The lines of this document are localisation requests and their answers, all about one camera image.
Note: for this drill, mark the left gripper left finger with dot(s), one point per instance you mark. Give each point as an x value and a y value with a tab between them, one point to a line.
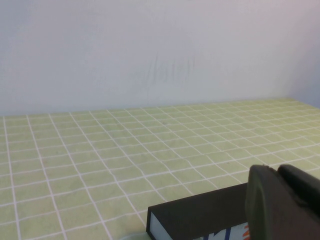
270	212

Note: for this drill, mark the black printed glasses case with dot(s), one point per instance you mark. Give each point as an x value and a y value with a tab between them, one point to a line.
200	212

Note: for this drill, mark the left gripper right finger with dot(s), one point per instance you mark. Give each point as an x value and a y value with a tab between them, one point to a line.
305	190

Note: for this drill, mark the green checked tablecloth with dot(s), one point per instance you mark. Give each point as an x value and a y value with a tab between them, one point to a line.
100	162

